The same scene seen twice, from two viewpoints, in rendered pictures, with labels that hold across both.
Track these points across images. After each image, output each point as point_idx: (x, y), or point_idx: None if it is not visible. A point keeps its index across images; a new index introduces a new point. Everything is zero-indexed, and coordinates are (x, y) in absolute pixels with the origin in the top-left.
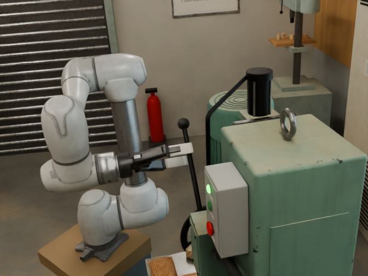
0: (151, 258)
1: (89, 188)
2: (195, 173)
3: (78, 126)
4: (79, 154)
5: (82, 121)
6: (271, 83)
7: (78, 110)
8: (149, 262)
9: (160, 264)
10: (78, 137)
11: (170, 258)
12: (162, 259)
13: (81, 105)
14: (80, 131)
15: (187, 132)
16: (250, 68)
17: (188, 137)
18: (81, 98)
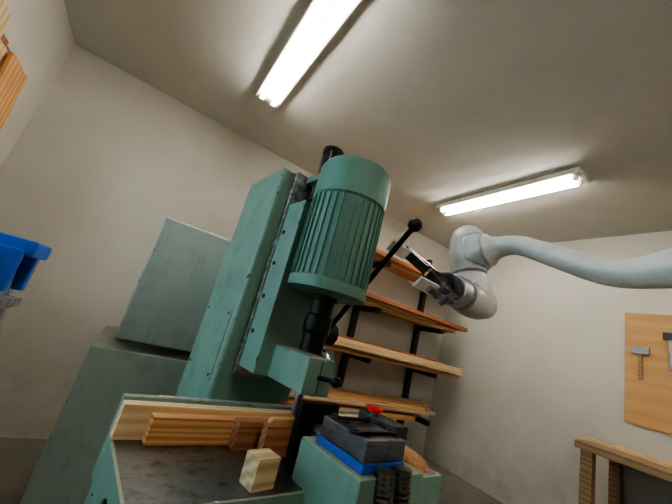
0: (436, 475)
1: (453, 308)
2: (375, 268)
3: (450, 243)
4: (450, 268)
5: (453, 240)
6: (322, 157)
7: (456, 232)
8: (429, 469)
9: (405, 445)
10: (449, 252)
11: (404, 460)
12: (409, 451)
13: (570, 257)
14: (450, 247)
15: (405, 232)
16: (342, 151)
17: (401, 237)
18: (624, 260)
